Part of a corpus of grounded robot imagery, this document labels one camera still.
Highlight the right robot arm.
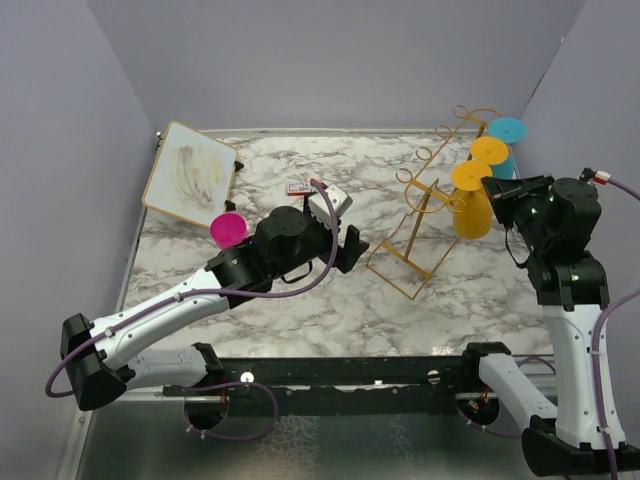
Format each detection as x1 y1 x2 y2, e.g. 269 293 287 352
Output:
459 168 639 479

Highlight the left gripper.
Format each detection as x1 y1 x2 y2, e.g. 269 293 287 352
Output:
271 194 368 281

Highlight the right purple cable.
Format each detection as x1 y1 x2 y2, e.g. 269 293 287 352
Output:
462 169 640 480

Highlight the gold wire glass rack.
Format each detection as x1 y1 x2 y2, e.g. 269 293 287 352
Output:
366 105 504 300

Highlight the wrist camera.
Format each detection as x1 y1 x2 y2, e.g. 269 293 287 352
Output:
579 168 611 185
305 184 353 229

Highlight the black base crossbar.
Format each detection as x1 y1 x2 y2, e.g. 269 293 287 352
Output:
163 348 488 417

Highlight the front yellow wine glass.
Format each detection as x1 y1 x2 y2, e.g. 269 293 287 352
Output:
450 160 492 240

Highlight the small framed whiteboard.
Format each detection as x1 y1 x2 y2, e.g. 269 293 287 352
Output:
142 121 243 228

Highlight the blue plastic wine glass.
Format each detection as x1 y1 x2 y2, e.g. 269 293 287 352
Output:
488 117 527 180

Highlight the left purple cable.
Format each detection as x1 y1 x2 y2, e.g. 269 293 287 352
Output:
45 178 341 399

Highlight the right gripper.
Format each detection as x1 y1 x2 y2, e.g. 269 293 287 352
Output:
483 173 555 251

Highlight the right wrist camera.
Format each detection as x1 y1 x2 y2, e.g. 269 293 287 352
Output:
579 168 611 185

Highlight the yellow wine glass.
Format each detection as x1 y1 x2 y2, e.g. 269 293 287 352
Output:
450 160 492 240
470 136 509 166

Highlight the small red white box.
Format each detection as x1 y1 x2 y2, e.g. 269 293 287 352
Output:
286 182 313 196

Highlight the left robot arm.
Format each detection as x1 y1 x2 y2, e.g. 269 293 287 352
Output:
56 206 369 411

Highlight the pink plastic wine glass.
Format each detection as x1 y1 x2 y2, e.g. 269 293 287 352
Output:
209 212 248 249

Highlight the rear yellow wine glass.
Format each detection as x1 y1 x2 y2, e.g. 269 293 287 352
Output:
470 136 509 166

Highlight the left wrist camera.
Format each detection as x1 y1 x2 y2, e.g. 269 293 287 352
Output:
305 184 353 229

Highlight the purple cable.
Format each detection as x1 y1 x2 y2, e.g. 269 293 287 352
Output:
462 169 640 480
45 178 341 399

